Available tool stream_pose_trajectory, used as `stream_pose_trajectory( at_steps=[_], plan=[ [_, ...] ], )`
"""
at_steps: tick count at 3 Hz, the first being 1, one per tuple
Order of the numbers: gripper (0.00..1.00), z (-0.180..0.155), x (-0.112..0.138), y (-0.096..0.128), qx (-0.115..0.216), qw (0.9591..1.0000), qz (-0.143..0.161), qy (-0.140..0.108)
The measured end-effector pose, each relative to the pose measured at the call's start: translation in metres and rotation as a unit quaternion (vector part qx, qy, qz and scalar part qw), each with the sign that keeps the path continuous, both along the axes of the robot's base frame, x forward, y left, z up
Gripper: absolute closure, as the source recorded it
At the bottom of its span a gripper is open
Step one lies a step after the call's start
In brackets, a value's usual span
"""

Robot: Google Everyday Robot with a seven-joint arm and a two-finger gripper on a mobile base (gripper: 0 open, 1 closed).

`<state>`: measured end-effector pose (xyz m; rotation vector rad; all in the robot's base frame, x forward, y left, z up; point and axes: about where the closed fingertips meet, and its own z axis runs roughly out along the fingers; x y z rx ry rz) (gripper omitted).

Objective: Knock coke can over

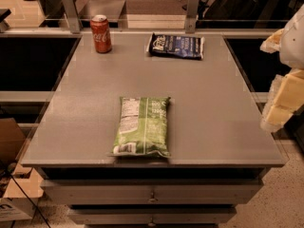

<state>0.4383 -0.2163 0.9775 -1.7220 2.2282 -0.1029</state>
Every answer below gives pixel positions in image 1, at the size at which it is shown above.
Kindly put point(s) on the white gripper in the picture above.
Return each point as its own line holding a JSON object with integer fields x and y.
{"x": 294, "y": 43}

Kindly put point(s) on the red coke can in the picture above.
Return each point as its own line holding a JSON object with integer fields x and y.
{"x": 101, "y": 33}

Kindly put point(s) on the blue chip bag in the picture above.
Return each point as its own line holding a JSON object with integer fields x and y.
{"x": 177, "y": 46}

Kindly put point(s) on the green chip bag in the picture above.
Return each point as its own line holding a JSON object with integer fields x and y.
{"x": 142, "y": 127}

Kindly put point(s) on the lower grey drawer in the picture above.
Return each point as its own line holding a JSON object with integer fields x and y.
{"x": 152, "y": 215}

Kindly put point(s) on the grey drawer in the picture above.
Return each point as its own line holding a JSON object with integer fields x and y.
{"x": 152, "y": 215}
{"x": 91, "y": 192}

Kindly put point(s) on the upper grey drawer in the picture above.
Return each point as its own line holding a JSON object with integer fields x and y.
{"x": 91, "y": 192}

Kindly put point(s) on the cardboard box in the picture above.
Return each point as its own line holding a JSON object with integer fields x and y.
{"x": 20, "y": 186}

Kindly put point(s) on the right metal bracket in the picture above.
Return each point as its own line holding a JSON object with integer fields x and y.
{"x": 191, "y": 16}

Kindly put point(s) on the metal bracket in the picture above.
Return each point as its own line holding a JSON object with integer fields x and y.
{"x": 191, "y": 16}
{"x": 72, "y": 16}

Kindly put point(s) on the left metal bracket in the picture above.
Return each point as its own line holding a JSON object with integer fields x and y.
{"x": 72, "y": 16}

